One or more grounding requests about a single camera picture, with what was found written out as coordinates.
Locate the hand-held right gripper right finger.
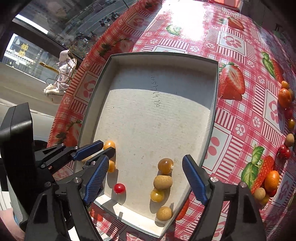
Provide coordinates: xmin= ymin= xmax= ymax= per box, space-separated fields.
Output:
xmin=182 ymin=154 xmax=267 ymax=241

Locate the small tangerine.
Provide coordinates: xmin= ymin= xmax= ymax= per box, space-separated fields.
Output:
xmin=264 ymin=170 xmax=280 ymax=192
xmin=278 ymin=88 xmax=292 ymax=109

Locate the person's left forearm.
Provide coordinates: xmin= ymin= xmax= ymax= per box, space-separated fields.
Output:
xmin=0 ymin=209 xmax=15 ymax=241

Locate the white hanging cloth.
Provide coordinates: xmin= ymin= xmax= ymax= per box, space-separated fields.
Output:
xmin=44 ymin=50 xmax=77 ymax=102

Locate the white tray with grey rim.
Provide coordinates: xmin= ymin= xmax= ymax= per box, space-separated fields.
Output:
xmin=73 ymin=53 xmax=220 ymax=239

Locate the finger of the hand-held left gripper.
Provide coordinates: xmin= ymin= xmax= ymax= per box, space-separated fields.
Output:
xmin=50 ymin=147 xmax=115 ymax=184
xmin=35 ymin=140 xmax=104 ymax=171

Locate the yellow clothes hanger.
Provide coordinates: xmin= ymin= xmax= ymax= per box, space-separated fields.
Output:
xmin=39 ymin=61 xmax=58 ymax=71

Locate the strawberry print checkered tablecloth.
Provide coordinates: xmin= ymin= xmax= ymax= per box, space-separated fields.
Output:
xmin=47 ymin=0 xmax=296 ymax=241

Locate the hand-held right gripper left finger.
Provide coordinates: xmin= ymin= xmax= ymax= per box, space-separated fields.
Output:
xmin=24 ymin=155 xmax=110 ymax=241

